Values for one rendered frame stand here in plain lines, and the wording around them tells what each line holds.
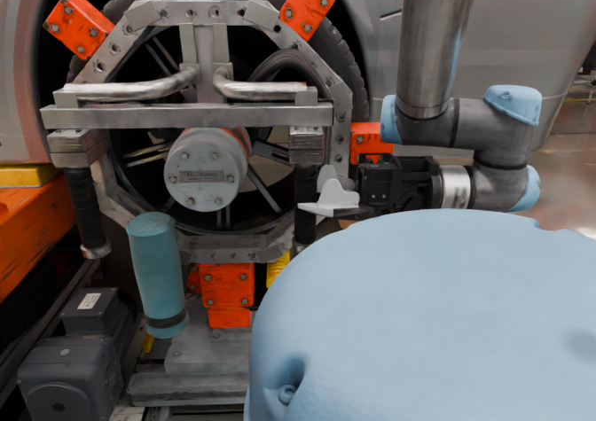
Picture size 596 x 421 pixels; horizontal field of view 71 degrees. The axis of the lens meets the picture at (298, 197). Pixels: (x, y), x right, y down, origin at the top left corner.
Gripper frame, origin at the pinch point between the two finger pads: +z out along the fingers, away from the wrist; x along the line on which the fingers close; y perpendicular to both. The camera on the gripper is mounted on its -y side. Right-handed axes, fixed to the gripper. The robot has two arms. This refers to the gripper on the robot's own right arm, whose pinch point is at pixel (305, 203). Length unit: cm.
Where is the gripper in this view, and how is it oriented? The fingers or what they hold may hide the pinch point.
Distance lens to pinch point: 65.3
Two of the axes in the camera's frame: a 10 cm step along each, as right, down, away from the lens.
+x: 0.4, 4.3, -9.0
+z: -10.0, 0.2, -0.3
